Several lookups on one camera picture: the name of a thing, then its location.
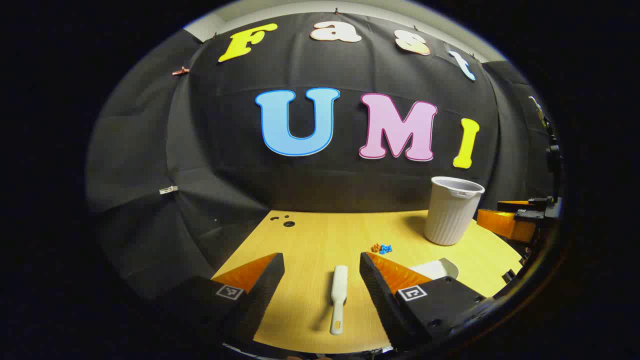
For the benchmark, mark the white ribbed garbage bin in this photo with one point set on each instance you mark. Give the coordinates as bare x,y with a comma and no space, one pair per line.
450,215

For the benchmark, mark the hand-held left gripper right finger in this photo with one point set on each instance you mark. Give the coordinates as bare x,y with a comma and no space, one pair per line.
375,290

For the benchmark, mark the white dustpan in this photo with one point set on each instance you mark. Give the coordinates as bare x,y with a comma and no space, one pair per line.
440,269

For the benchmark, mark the small white broom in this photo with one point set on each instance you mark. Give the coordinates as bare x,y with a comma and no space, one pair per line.
339,285

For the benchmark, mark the copper cloth clip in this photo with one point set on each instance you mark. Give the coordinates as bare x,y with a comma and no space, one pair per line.
181,71

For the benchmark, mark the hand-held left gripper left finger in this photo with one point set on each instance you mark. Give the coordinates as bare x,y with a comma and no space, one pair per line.
265,290

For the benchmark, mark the white cloth clip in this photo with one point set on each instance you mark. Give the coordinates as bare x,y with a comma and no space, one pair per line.
168,189

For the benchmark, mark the blue trash scrap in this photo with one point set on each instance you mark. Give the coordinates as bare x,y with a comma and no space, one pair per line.
386,248

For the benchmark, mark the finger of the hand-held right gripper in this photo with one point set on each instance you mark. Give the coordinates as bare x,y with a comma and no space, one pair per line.
500,225
512,204

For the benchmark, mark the wooden desktop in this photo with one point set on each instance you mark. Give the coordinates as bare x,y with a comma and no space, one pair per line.
310,240

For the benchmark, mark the small black bracket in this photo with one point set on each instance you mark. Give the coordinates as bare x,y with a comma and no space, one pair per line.
508,276

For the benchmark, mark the black backdrop cloth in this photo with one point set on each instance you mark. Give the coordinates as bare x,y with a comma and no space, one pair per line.
225,150

